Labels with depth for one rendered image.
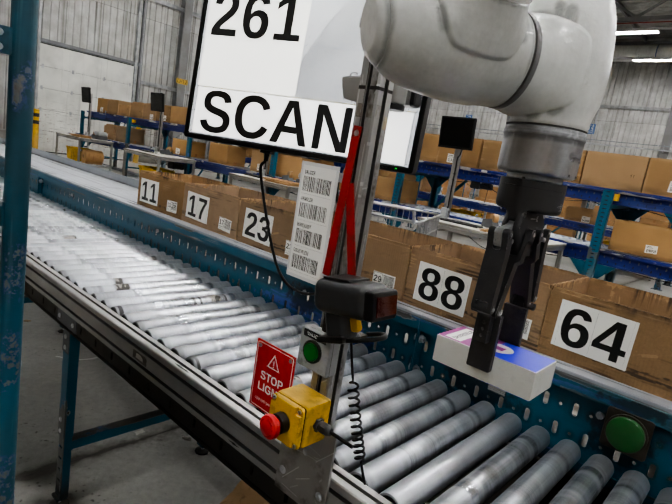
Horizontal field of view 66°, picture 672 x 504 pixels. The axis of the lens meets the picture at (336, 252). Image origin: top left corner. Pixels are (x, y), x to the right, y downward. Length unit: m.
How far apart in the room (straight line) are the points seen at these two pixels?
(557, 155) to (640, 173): 5.26
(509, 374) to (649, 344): 0.64
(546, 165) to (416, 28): 0.21
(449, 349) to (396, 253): 0.83
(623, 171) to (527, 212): 5.28
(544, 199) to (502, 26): 0.20
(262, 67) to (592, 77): 0.62
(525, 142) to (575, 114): 0.06
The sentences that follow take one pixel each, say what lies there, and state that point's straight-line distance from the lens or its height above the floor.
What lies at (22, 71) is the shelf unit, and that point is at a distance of 0.72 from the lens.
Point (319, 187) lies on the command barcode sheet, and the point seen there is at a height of 1.21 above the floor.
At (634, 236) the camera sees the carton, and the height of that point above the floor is 0.97.
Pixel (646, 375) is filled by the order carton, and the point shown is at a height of 0.92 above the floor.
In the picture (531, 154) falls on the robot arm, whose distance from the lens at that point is 0.61.
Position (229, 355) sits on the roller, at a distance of 1.31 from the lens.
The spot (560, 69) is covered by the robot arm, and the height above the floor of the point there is 1.38.
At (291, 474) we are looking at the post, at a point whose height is 0.71.
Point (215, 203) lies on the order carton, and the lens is 2.10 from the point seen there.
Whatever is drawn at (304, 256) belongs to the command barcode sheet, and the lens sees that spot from 0.86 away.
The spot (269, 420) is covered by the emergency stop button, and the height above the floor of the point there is 0.85.
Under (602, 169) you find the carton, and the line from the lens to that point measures 5.95.
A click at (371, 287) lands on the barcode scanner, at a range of 0.72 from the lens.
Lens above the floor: 1.26
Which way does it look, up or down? 10 degrees down
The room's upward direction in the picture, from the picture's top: 9 degrees clockwise
